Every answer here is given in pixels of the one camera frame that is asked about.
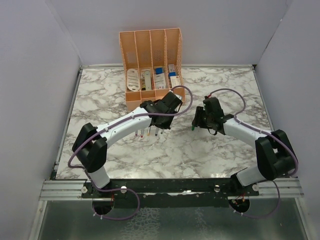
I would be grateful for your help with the white blue box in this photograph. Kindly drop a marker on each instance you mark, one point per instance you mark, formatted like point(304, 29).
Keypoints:
point(159, 78)

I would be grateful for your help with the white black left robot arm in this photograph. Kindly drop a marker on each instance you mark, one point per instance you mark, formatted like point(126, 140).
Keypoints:
point(92, 142)

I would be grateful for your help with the white oval label card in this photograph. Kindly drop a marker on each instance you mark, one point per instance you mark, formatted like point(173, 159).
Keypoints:
point(132, 80)

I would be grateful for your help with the aluminium extrusion frame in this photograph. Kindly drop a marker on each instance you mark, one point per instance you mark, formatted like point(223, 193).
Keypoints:
point(61, 190)

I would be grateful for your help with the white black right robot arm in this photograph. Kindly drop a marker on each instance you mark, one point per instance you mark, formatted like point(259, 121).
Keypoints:
point(274, 154)

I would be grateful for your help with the peach plastic desk organizer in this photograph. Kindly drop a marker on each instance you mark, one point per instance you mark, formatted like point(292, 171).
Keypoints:
point(143, 50)

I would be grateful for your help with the white red box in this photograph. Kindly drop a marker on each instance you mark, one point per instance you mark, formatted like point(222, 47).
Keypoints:
point(173, 76)

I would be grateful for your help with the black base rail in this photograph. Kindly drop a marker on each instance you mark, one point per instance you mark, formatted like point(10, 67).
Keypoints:
point(166, 193)

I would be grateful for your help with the white red marker pen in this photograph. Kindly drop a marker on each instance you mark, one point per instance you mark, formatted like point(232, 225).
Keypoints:
point(142, 132)

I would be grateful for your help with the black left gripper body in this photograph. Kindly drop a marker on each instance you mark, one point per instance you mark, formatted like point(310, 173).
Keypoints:
point(166, 123)

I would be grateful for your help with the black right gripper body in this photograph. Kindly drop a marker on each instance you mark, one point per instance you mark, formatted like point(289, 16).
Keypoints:
point(202, 119)

